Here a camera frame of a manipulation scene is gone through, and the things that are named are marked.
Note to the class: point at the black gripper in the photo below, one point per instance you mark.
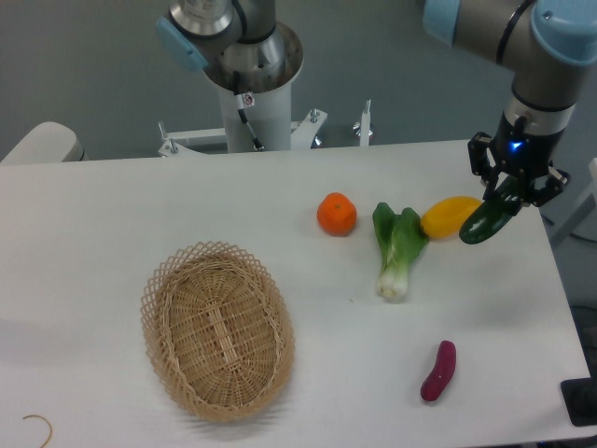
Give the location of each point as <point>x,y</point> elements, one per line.
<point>523,146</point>

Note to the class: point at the dark green cucumber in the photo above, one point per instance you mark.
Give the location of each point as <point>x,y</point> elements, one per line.
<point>493,214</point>

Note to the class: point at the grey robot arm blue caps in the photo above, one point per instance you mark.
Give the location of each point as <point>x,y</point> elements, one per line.
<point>550,47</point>

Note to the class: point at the woven wicker basket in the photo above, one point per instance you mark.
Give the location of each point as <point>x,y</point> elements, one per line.
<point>217,332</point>

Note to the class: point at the yellow mango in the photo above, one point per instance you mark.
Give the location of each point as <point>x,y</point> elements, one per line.
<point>446,217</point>

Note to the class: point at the green bok choy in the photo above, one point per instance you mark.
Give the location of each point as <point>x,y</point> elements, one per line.
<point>401,241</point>

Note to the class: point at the orange tangerine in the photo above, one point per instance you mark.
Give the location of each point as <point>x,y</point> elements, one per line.
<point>336,215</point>

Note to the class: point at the purple sweet potato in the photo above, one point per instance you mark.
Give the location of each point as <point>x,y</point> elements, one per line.
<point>442,372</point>

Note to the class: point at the black box at edge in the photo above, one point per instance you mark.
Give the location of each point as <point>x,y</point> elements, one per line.
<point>580,401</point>

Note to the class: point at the white chair back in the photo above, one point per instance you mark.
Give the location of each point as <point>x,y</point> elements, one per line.
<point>48,142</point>

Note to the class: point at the tan rubber band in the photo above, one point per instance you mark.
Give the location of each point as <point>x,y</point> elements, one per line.
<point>49,427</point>

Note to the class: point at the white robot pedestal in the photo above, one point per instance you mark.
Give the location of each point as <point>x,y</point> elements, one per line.
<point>253,82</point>

